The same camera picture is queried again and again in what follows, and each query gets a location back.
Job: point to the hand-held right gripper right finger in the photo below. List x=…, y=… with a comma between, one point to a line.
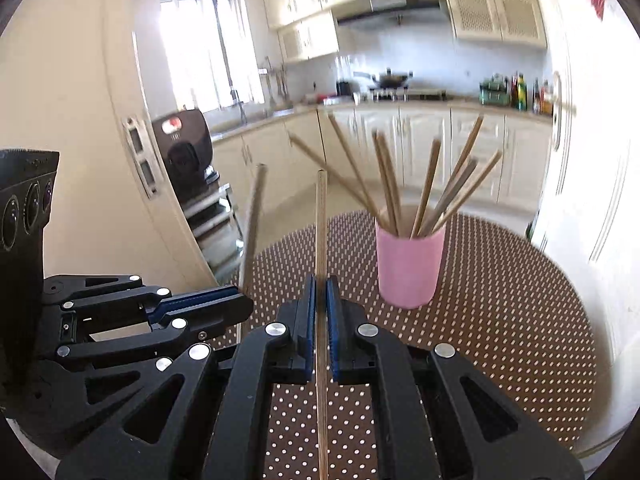
x=332, y=310

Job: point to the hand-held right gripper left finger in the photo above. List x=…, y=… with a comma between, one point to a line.
x=311, y=305

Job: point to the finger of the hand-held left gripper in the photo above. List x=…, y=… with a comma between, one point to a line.
x=200, y=300
x=225, y=312

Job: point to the single wooden chopstick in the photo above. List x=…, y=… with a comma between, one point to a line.
x=252, y=230
x=321, y=230

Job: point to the pink cup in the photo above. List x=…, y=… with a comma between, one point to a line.
x=407, y=275

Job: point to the bunch of wooden chopsticks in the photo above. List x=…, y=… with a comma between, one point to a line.
x=389, y=185

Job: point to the hanging kitchen utensils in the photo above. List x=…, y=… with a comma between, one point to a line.
x=280, y=82

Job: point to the metal shelf rack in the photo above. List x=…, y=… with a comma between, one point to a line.
x=210, y=225

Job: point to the black round kitchen appliance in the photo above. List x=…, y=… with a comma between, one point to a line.
x=180, y=160

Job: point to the white refrigerator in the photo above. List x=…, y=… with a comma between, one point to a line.
x=75, y=85

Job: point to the chrome sink faucet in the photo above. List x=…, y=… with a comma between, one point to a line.
x=242, y=110

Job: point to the countertop blender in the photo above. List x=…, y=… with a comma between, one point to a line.
x=344, y=82

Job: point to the gas stove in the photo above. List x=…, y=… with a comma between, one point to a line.
x=415, y=94

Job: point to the black wok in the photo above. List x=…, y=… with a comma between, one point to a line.
x=392, y=80

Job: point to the cream kitchen base cabinets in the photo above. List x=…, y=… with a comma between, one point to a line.
x=525, y=160

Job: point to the kitchen window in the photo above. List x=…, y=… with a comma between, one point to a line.
x=200, y=50

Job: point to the green countertop container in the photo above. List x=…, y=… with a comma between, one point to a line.
x=495, y=92

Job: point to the green bottle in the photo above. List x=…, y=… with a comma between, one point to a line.
x=521, y=92

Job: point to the dark sauce bottle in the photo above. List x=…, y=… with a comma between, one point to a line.
x=536, y=97

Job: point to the white door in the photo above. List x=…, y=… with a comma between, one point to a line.
x=590, y=160

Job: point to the brown sauce bottle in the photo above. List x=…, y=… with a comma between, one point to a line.
x=548, y=100

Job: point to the range hood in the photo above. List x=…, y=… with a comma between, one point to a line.
x=390, y=10

